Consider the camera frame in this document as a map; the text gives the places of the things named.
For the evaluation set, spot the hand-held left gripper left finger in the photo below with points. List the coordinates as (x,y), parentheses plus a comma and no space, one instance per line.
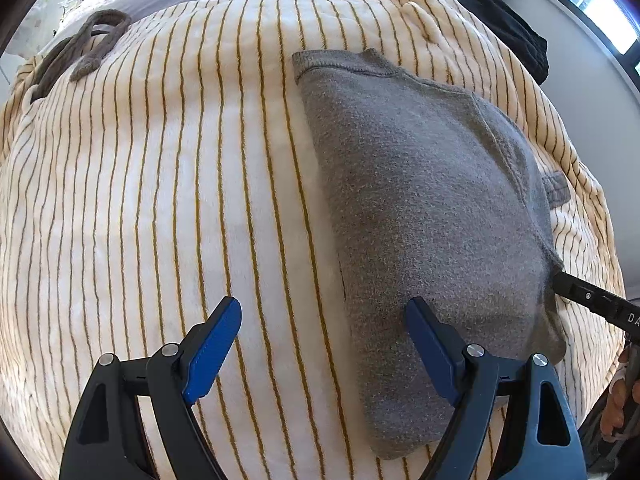
(212,355)

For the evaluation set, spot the cream striped fleece blanket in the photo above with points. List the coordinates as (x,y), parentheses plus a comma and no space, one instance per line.
(150,200)

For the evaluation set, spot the black cloth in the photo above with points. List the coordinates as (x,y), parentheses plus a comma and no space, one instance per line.
(500,25)

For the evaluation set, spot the grey knit garment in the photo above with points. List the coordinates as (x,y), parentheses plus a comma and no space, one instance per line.
(425,200)

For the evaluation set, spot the person's right hand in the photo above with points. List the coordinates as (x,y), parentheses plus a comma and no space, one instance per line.
(620,400)

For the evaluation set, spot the window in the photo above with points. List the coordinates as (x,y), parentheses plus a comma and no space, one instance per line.
(600,0)

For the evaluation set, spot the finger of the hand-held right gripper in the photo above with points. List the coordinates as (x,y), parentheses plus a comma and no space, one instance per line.
(575,290)

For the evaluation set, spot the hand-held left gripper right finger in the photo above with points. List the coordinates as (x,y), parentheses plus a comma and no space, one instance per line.
(432,355)

